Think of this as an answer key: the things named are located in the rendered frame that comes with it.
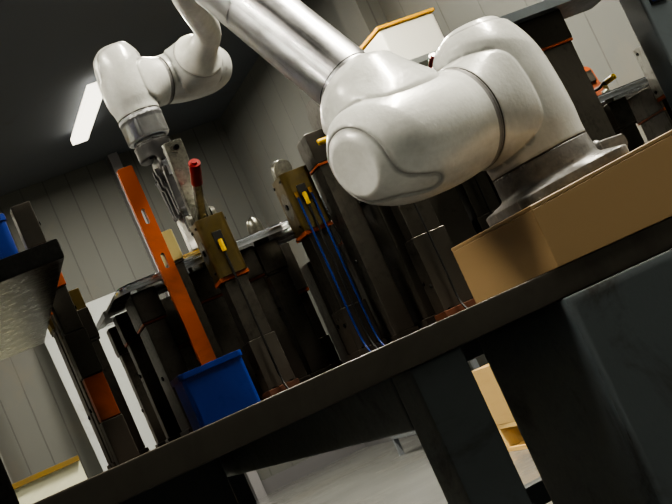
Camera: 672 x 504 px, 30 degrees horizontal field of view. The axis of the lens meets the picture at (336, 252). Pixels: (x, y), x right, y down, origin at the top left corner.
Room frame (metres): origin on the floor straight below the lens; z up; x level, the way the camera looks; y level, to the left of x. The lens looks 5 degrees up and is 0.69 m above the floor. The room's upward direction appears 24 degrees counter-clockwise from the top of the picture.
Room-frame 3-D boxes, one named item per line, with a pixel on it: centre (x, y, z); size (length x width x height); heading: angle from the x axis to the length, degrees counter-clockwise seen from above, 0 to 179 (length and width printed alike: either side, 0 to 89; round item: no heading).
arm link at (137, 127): (2.48, 0.25, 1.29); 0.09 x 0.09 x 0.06
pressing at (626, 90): (2.63, -0.21, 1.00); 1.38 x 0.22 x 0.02; 108
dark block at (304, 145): (2.35, -0.05, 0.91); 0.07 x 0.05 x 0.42; 18
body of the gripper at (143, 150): (2.48, 0.25, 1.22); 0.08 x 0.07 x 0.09; 18
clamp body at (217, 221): (2.30, 0.19, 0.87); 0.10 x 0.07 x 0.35; 18
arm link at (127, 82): (2.48, 0.24, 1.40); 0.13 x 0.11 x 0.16; 126
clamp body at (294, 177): (2.34, 0.02, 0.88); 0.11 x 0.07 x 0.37; 18
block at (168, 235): (2.33, 0.28, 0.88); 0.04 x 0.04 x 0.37; 18
